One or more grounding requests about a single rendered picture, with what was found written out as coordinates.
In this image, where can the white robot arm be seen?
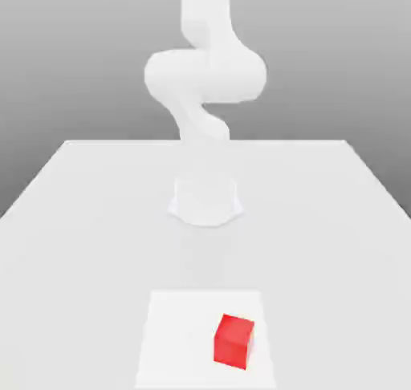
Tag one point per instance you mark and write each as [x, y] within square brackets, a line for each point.
[205, 75]

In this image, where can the small red cube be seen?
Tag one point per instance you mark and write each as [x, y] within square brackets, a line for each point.
[233, 342]

